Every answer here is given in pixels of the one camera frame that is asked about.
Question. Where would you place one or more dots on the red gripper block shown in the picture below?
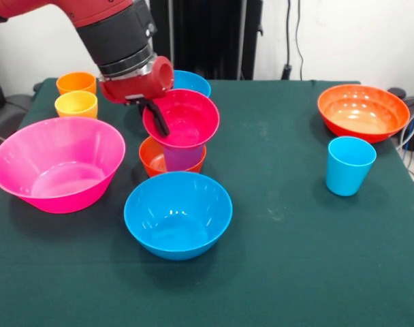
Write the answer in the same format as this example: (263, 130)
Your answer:
(139, 86)

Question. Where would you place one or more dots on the small magenta bowl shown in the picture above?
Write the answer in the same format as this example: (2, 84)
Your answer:
(193, 119)

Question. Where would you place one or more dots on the small orange bowl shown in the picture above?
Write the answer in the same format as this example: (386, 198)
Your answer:
(149, 160)

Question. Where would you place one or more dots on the purple cup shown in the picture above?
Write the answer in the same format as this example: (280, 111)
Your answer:
(183, 160)

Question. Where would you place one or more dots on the large red-orange bowl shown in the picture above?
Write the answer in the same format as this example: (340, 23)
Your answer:
(363, 122)

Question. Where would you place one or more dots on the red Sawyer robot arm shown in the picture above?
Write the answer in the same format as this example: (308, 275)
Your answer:
(115, 37)

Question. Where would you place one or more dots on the blue bowl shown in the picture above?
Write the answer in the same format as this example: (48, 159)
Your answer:
(193, 83)
(178, 245)

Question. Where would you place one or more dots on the yellow cup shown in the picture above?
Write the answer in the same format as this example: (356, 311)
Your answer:
(76, 109)

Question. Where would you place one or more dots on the orange cup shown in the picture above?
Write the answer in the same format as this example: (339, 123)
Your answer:
(76, 85)

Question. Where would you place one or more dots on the large pink bowl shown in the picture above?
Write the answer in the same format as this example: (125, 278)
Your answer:
(57, 197)

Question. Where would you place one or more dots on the dark green table cloth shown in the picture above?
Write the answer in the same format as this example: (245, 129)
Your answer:
(295, 255)

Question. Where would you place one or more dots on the blue cup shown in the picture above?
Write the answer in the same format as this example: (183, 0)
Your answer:
(346, 180)

